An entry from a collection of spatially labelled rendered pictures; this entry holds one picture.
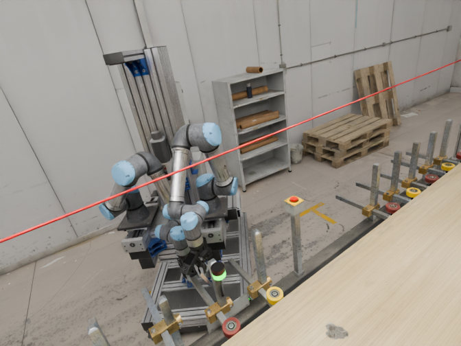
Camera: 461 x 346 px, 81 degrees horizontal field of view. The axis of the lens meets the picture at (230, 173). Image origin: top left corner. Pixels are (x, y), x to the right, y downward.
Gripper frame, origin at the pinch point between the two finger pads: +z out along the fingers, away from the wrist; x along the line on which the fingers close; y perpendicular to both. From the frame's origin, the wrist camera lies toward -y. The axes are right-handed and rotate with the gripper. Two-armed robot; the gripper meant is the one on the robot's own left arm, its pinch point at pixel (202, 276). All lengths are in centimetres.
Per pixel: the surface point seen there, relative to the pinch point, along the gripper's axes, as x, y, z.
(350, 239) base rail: -47, 89, 30
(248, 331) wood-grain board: -31.1, -7.7, 8.6
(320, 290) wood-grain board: -50, 25, 9
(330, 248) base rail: -38, 75, 30
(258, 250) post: -20.9, 21.2, -7.6
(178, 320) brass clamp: -4.9, -22.0, 2.0
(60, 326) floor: 156, -46, 98
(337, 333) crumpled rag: -63, 9, 8
